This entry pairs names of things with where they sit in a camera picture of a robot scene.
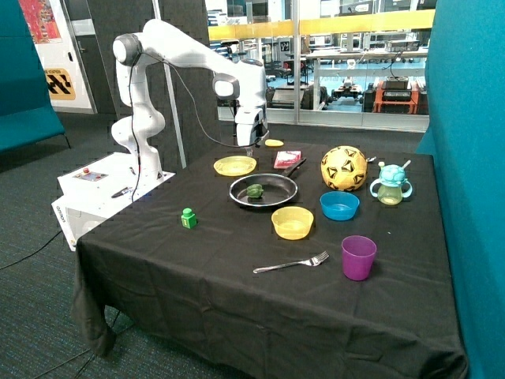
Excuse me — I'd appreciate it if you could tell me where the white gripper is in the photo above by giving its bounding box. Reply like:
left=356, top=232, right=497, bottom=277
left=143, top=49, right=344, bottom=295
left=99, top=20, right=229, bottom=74
left=234, top=107, right=268, bottom=156

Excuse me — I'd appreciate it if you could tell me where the green toy capsicum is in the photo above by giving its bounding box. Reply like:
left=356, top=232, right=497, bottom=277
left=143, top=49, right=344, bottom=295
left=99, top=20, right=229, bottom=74
left=246, top=184, right=264, bottom=198

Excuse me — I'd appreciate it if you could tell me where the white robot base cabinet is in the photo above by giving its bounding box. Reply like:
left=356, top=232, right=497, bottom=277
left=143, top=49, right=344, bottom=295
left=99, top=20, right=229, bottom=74
left=52, top=152, right=174, bottom=251

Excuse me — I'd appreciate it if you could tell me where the yellow plastic plate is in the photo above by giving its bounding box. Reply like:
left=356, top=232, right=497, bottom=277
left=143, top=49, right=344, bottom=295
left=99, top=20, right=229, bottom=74
left=213, top=156, right=256, bottom=177

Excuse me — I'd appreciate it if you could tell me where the pink red box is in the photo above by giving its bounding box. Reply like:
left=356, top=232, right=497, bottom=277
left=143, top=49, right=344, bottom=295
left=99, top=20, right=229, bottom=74
left=273, top=151, right=301, bottom=169

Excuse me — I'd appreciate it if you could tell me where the black frying pan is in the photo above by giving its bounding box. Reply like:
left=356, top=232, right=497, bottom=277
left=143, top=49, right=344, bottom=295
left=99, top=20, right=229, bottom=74
left=228, top=158, right=306, bottom=208

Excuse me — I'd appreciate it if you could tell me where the yellow plastic bowl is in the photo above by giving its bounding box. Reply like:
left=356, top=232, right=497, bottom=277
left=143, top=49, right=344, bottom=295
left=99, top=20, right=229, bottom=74
left=271, top=206, right=314, bottom=241

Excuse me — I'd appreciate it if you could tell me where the yellow soccer ball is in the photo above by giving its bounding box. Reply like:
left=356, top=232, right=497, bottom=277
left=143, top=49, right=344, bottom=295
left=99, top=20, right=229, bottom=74
left=320, top=145, right=368, bottom=192

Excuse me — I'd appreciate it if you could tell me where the green toy block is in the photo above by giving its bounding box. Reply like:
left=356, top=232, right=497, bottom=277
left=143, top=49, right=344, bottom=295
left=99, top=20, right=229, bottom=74
left=181, top=208, right=197, bottom=229

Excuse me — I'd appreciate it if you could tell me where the blue plastic bowl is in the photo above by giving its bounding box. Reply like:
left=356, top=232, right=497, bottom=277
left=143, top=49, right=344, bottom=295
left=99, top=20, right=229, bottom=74
left=320, top=191, right=360, bottom=221

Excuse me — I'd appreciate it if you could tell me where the black tablecloth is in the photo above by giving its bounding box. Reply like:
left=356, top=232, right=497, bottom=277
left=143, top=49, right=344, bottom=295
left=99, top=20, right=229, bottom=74
left=72, top=142, right=469, bottom=378

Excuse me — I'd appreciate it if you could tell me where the silver metal fork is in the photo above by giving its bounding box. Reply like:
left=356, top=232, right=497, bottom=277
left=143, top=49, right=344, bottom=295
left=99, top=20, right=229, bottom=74
left=252, top=251, right=329, bottom=274

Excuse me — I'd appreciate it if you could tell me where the teal sippy cup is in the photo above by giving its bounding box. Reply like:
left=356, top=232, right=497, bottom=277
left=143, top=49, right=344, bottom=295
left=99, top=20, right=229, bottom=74
left=369, top=159, right=413, bottom=205

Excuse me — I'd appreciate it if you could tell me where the purple plastic cup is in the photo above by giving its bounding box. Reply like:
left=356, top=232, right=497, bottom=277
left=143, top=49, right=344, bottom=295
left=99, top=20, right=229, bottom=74
left=342, top=235, right=377, bottom=281

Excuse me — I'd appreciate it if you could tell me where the orange black wheeled robot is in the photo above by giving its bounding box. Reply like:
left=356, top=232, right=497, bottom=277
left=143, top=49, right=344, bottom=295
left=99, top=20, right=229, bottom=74
left=362, top=77, right=428, bottom=115

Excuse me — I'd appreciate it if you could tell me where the white lab workbench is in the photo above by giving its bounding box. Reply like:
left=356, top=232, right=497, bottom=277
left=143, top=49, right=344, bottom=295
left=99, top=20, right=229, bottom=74
left=300, top=49, right=427, bottom=112

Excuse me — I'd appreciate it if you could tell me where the yellow black sign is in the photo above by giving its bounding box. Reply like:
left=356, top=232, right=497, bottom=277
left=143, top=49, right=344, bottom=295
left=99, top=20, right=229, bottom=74
left=44, top=68, right=76, bottom=101

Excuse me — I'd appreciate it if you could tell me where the teal partition panel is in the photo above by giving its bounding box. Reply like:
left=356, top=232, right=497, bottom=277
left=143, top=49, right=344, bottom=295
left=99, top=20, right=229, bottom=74
left=417, top=1, right=504, bottom=378

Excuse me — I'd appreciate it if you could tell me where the teal sofa bench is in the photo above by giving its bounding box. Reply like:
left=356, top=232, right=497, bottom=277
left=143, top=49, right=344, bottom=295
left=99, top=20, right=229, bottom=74
left=0, top=0, right=65, bottom=152

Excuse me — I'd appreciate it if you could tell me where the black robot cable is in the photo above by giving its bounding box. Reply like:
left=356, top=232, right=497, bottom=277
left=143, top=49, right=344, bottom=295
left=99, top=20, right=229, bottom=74
left=128, top=54, right=253, bottom=202

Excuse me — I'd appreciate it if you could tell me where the red wall poster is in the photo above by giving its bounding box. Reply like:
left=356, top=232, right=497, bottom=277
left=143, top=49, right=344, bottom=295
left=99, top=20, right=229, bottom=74
left=18, top=0, right=62, bottom=44

